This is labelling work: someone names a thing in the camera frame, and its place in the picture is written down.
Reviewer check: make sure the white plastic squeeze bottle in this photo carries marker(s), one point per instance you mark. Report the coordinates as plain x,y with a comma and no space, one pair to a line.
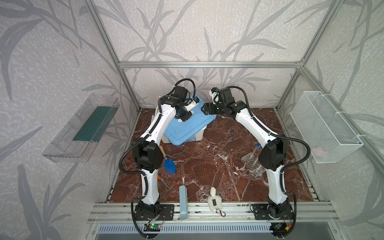
214,200

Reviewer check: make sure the orange handled screwdriver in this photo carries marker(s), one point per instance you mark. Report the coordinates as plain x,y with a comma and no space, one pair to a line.
161,179

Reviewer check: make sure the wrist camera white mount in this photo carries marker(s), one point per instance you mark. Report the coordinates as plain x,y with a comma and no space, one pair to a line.
190,104
214,93

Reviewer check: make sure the green circuit board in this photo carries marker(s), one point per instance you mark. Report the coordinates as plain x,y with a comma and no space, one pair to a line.
152,227

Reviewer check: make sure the clear test tube rack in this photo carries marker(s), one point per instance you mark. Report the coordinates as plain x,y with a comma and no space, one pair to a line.
251,163

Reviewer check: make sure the blue garden trowel wooden handle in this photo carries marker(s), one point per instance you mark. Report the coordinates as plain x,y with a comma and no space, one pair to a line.
169,165

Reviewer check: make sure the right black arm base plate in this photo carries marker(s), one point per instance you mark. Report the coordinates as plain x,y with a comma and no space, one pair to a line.
262,212

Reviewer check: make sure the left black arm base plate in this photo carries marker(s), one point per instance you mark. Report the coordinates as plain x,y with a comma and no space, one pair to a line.
162,211

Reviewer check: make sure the white wire mesh basket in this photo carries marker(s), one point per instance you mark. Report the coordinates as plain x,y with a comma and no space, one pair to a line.
322,125

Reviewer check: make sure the blue plastic bin lid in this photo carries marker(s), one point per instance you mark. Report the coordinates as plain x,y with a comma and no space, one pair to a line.
189,123

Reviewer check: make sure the white plastic storage bin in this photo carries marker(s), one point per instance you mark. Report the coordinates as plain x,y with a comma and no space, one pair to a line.
192,136

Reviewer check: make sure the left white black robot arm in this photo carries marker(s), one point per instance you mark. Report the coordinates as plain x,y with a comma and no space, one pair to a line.
147,152

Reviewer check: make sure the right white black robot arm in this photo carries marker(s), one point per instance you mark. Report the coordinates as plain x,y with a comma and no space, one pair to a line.
273,154

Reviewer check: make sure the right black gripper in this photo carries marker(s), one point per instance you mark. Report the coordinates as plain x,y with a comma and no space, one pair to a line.
207,108

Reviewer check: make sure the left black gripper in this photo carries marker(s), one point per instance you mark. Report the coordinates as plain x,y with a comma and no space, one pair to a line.
183,115

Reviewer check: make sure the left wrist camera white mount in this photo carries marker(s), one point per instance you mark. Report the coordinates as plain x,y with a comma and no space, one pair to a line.
190,104

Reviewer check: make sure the clear acrylic wall shelf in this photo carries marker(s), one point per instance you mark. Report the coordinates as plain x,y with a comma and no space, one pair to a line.
79,138

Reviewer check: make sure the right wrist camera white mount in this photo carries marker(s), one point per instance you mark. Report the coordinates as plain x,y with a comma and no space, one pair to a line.
214,93

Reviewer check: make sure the pink object in basket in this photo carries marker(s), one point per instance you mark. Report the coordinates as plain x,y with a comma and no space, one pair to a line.
318,152

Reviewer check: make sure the light blue standing block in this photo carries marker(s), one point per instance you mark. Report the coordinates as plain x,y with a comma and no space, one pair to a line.
183,203

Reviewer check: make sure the aluminium front rail frame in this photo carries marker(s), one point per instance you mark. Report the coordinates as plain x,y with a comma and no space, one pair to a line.
236,212

